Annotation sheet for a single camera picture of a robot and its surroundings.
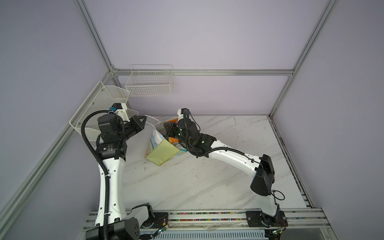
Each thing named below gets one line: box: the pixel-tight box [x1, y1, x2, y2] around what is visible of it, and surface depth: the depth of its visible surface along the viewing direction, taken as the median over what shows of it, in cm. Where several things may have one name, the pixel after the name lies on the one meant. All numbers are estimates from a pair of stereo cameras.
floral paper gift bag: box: [145, 121, 187, 166], surface depth 78 cm
